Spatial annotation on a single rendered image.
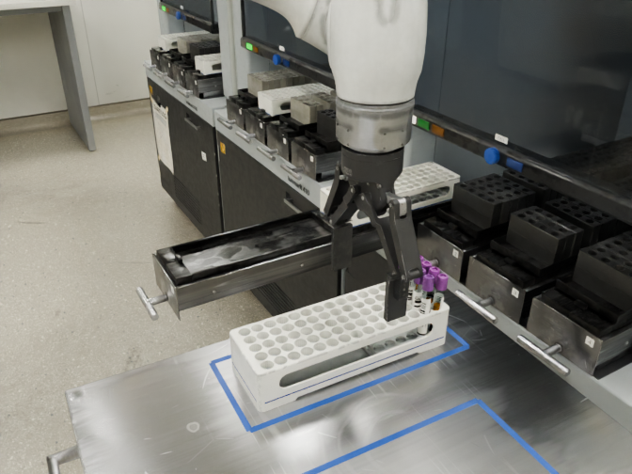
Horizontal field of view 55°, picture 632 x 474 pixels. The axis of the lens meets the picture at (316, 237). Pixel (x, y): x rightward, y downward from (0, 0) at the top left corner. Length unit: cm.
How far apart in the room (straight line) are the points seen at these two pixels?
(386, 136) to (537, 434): 40
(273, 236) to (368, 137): 55
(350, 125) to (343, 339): 29
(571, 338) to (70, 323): 186
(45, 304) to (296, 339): 189
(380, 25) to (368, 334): 39
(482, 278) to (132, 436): 67
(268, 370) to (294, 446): 9
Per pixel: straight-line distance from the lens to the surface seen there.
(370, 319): 85
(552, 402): 87
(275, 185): 184
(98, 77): 464
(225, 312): 237
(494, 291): 114
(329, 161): 160
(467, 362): 89
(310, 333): 83
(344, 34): 66
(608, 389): 105
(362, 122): 68
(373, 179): 71
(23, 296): 269
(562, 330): 106
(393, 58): 66
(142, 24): 465
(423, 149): 142
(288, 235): 120
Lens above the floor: 139
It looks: 29 degrees down
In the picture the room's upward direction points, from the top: straight up
